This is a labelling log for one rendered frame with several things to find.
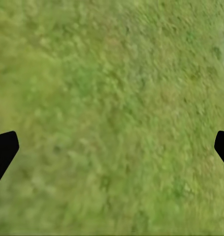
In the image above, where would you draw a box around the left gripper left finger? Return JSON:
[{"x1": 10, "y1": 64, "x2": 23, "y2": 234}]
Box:
[{"x1": 0, "y1": 131, "x2": 19, "y2": 179}]

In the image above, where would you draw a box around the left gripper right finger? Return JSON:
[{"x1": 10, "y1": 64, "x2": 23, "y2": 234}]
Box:
[{"x1": 214, "y1": 131, "x2": 224, "y2": 162}]

